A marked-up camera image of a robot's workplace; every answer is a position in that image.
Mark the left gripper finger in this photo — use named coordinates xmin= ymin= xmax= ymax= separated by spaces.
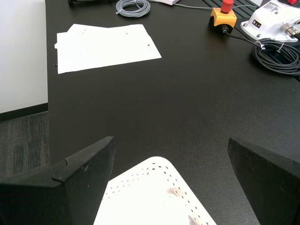
xmin=227 ymin=137 xmax=300 ymax=225
xmin=0 ymin=136 xmax=116 ymax=225

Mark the white perforated basket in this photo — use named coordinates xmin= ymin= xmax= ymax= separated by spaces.
xmin=93 ymin=156 xmax=218 ymax=225

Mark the white paper sheet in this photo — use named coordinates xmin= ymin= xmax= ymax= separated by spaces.
xmin=56 ymin=23 xmax=163 ymax=75

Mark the white folded booklet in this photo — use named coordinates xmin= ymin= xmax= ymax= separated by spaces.
xmin=53 ymin=23 xmax=94 ymax=50

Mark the yellow red emergency stop button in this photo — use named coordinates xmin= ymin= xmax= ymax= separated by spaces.
xmin=209 ymin=0 xmax=238 ymax=34

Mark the black grey handheld tool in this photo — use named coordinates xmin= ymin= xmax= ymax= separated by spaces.
xmin=67 ymin=0 xmax=113 ymax=8

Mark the flat white box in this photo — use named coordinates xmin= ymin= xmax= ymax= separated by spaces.
xmin=150 ymin=0 xmax=181 ymax=6

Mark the black coiled cable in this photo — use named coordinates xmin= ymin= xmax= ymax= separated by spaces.
xmin=222 ymin=28 xmax=300 ymax=77

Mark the metal round cable connector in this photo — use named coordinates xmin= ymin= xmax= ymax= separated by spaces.
xmin=280 ymin=22 xmax=300 ymax=40

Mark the grey coiled cable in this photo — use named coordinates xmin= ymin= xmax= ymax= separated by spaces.
xmin=115 ymin=0 xmax=258 ymax=18

